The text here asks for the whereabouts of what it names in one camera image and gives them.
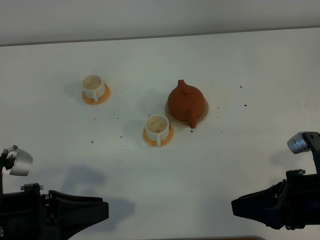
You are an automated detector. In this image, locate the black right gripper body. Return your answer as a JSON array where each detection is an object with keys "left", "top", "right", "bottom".
[{"left": 264, "top": 169, "right": 320, "bottom": 230}]

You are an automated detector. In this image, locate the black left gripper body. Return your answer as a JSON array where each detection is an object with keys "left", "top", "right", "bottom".
[{"left": 0, "top": 183, "right": 50, "bottom": 240}]

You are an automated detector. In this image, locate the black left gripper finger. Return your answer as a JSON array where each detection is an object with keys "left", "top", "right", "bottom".
[{"left": 47, "top": 190, "right": 109, "bottom": 240}]

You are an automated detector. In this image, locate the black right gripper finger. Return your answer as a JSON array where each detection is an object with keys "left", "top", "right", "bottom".
[{"left": 231, "top": 183, "right": 283, "bottom": 227}]

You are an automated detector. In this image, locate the brown clay teapot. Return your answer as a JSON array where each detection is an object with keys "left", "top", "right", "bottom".
[{"left": 167, "top": 79, "right": 205, "bottom": 129}]

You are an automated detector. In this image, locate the silver left arm joint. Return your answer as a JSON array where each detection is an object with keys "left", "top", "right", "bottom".
[{"left": 0, "top": 144, "right": 34, "bottom": 196}]

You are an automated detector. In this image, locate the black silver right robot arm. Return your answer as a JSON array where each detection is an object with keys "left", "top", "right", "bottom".
[{"left": 231, "top": 131, "right": 320, "bottom": 230}]

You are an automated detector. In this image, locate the beige round teapot plate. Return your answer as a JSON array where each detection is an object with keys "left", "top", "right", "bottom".
[{"left": 165, "top": 99, "right": 209, "bottom": 128}]

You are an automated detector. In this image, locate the orange coaster near centre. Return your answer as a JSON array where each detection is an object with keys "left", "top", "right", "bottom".
[{"left": 142, "top": 125, "right": 174, "bottom": 147}]

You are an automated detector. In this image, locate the orange coaster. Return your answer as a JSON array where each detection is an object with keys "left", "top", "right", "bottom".
[
  {"left": 81, "top": 84, "right": 111, "bottom": 106},
  {"left": 142, "top": 125, "right": 174, "bottom": 147}
]

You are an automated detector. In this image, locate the white teacup near centre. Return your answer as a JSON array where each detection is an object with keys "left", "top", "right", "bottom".
[{"left": 144, "top": 114, "right": 170, "bottom": 147}]

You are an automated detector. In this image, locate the white teacup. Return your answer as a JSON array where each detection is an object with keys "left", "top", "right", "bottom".
[
  {"left": 82, "top": 75, "right": 106, "bottom": 103},
  {"left": 144, "top": 114, "right": 170, "bottom": 147}
]

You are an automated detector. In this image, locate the orange coaster far left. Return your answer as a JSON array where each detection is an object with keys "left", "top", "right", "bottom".
[{"left": 81, "top": 84, "right": 111, "bottom": 106}]

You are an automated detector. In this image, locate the white teacup far left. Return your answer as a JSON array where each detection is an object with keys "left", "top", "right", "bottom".
[{"left": 82, "top": 75, "right": 106, "bottom": 103}]

